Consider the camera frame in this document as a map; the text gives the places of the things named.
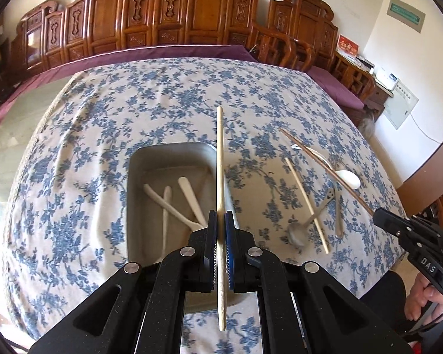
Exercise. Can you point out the carved wooden armchair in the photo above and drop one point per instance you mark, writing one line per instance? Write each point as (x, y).
(310, 25)

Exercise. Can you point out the white box device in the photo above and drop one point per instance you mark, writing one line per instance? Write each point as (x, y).
(385, 78)

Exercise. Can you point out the blue floral tablecloth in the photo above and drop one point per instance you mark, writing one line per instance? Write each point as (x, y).
(96, 136)

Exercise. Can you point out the person's dark clothing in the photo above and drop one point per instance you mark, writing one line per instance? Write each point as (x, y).
(384, 302)

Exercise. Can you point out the purple armchair cushion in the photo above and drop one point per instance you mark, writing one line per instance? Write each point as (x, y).
(336, 86)

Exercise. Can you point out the white electrical cabinet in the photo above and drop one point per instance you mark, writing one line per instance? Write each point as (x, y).
(400, 103)

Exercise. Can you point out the light wooden chopstick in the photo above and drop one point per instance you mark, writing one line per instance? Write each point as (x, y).
(220, 155)
(306, 204)

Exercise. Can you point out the metal spoon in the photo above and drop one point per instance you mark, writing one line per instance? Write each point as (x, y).
(297, 233)

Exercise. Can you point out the grey metal tray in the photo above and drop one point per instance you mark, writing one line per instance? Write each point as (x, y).
(147, 166)

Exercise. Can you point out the carved wooden sofa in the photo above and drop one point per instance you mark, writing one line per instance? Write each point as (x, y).
(151, 11)

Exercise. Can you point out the green wall panel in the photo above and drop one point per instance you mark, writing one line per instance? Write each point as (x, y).
(406, 14)

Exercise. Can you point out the person's right hand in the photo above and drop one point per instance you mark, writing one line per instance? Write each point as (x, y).
(417, 302)

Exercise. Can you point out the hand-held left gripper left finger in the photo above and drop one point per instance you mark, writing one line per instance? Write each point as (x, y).
(212, 236)

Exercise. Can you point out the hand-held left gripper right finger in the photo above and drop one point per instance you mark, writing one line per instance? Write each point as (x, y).
(229, 243)

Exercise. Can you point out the wooden side table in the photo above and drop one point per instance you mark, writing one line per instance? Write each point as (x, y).
(376, 92)

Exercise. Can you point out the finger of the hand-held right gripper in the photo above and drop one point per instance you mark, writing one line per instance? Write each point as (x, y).
(385, 225)
(395, 218)

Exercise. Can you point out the metal fork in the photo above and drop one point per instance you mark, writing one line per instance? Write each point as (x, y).
(339, 217)

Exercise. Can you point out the brown wooden chopstick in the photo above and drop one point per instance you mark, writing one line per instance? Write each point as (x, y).
(328, 171)

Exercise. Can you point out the white plastic spoon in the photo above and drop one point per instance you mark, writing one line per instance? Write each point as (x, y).
(169, 208)
(349, 180)

